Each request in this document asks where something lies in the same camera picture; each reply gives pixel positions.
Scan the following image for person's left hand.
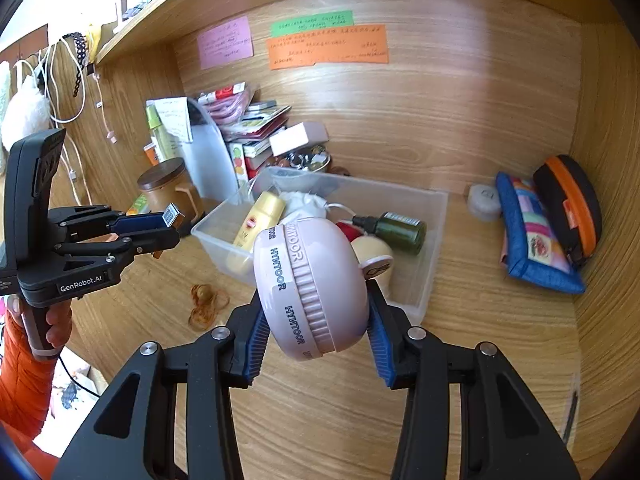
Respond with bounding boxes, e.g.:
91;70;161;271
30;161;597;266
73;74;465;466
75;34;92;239
6;295;73;349

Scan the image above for pink sticky note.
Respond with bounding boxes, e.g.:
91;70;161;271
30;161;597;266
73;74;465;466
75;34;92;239
196;16;254;70

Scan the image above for white round tape dispenser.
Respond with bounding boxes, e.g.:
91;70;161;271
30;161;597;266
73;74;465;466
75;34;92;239
466;183;502;221

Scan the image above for white fluffy plush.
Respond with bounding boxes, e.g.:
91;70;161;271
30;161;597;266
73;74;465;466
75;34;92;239
1;76;51;152

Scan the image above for white charging cable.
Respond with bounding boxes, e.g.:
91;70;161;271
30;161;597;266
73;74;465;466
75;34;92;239
14;34;120;206

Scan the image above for red white tube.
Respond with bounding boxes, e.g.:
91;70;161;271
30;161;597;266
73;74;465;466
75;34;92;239
198;81;246;104

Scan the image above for pens on desk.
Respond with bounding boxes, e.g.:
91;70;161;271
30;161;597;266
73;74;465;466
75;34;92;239
126;194;151;216

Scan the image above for pink round mini fan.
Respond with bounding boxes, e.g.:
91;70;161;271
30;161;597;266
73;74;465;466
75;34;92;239
253;218;369;361

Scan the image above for green spray bottle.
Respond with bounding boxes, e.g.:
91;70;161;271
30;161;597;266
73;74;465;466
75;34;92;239
145;104;182;162

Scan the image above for orange sleeve forearm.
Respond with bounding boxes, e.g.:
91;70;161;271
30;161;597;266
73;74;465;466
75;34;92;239
0;316;58;479

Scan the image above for stack of books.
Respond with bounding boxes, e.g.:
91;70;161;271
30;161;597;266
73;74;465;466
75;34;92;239
198;83;291;185

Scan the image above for orange paper note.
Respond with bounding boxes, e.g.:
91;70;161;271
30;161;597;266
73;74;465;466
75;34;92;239
266;24;390;70

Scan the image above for white drawstring pouch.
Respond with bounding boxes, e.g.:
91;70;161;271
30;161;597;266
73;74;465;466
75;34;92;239
279;192;356;224

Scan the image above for small blue card box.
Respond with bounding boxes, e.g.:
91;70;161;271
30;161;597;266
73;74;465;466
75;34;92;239
163;204;184;230

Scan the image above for white cardboard box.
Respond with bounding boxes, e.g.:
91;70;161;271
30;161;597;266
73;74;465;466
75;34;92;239
269;122;329;156

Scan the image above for green pump bottle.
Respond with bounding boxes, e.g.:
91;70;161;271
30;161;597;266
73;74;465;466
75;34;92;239
352;211;426;255

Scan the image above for yellow lotion tube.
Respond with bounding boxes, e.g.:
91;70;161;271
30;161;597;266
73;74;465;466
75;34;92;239
226;191;285;278

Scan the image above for bowl of trinkets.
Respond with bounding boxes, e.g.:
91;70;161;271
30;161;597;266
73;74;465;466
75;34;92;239
276;144;332;172

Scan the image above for golden cord charm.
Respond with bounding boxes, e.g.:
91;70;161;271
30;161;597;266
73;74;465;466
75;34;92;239
188;284;230;332

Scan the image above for blue patchwork pouch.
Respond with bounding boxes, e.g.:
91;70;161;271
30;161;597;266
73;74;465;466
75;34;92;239
496;172;586;295

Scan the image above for green sticky note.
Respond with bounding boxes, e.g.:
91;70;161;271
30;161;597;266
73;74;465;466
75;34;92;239
270;10;354;38

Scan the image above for red fabric pouch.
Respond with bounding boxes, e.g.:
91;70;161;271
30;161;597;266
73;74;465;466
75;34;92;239
335;221;363;243

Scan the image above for black orange zip case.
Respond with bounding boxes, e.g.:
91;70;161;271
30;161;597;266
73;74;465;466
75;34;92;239
534;154;603;270

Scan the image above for clear plastic storage bin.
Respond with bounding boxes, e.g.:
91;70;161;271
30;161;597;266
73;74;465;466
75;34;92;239
192;167;449;325

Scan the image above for brown lidded mug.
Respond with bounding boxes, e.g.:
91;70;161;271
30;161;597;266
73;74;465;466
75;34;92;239
137;157;204;236

